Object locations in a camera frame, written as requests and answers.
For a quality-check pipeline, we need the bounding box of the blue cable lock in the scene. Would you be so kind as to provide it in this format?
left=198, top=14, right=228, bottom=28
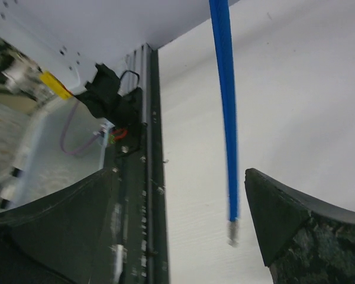
left=209, top=0, right=240, bottom=247

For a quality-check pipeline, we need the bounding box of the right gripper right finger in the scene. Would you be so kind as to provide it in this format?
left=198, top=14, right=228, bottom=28
left=245, top=169, right=355, bottom=283

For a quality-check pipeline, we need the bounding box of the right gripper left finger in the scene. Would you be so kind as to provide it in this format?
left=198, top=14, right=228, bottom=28
left=0, top=169, right=118, bottom=283

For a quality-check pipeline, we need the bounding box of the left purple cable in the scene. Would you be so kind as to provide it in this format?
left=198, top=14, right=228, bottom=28
left=60, top=102, right=103, bottom=157

